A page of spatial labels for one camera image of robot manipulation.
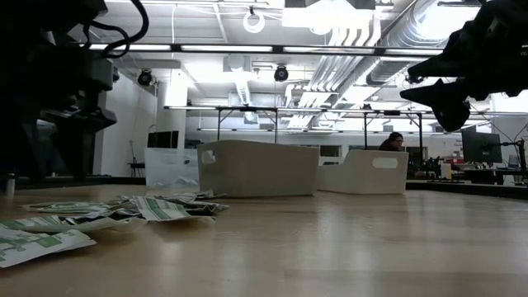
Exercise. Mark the small white cup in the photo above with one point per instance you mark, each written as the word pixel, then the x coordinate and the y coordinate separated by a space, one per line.
pixel 10 183

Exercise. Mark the long overhead light bar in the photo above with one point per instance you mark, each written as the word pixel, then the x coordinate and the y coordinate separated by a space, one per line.
pixel 288 48

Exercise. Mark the clear plastic bin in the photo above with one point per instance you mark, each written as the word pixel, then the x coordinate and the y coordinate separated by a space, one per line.
pixel 169 165

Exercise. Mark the white cylinder container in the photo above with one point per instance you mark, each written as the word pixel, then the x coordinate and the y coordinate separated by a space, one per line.
pixel 446 170

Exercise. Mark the black metal rig frame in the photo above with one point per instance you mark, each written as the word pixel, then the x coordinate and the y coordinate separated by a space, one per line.
pixel 247 109
pixel 392 112

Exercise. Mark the black computer monitor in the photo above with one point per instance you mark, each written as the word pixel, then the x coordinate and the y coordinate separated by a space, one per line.
pixel 480 146
pixel 163 139

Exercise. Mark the white plastic bin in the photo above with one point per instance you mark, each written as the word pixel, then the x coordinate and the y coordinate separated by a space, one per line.
pixel 363 179

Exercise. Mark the person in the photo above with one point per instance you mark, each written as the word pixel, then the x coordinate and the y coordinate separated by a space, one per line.
pixel 394 142

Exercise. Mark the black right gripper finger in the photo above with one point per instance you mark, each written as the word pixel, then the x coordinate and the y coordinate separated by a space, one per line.
pixel 449 105
pixel 445 68

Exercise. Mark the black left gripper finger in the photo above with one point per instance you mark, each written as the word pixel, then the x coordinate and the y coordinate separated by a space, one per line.
pixel 82 120

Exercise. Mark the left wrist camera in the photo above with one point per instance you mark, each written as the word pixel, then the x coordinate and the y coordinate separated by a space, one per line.
pixel 101 74

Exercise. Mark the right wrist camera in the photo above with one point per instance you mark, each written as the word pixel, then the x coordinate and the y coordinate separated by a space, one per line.
pixel 507 10

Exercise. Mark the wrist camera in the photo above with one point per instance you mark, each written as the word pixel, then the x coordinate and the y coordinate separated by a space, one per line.
pixel 507 10
pixel 101 74

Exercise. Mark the light grey plastic bin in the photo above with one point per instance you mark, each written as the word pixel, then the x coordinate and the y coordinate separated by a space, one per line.
pixel 260 169

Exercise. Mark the green-striped adhesive bandage packet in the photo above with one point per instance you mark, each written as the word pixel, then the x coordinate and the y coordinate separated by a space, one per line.
pixel 210 207
pixel 33 247
pixel 161 208
pixel 70 206
pixel 24 222

